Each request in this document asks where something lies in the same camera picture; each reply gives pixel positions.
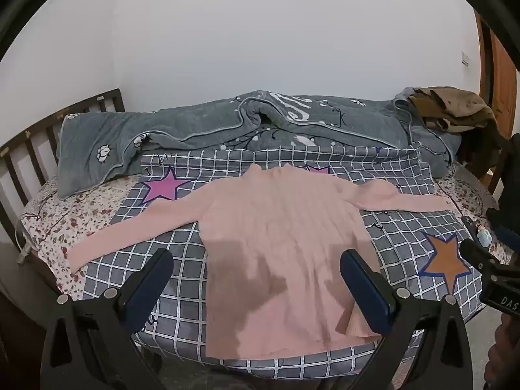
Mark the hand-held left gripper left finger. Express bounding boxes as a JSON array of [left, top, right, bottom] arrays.
[[40, 248, 175, 390]]

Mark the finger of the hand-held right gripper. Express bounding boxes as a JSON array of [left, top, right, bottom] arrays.
[[459, 239, 500, 273]]

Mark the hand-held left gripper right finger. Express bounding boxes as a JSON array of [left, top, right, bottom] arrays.
[[339, 249, 474, 390]]

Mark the pink knitted sweater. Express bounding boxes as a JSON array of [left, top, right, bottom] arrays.
[[67, 163, 456, 361]]

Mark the person's right hand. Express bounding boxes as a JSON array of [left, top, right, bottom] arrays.
[[485, 315, 520, 390]]

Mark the black object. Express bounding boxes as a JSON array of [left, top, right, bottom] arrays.
[[485, 207, 520, 250]]

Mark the grey checked blanket with stars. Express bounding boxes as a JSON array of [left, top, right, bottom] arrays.
[[83, 146, 484, 380]]

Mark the floral bed sheet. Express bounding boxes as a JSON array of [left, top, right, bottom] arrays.
[[20, 158, 514, 326]]

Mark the dark garment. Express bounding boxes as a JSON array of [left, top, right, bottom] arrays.
[[459, 122, 520, 183]]

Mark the brown jacket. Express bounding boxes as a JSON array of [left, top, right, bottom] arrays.
[[408, 86, 498, 133]]

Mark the grey printed quilt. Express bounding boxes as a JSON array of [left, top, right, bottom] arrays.
[[57, 89, 464, 201]]

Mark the wooden door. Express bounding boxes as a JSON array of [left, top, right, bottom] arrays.
[[473, 8, 520, 110]]

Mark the dark wooden bed headboard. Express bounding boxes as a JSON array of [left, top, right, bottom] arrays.
[[0, 88, 126, 248]]

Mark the white cable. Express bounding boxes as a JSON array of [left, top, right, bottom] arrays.
[[15, 227, 32, 266]]

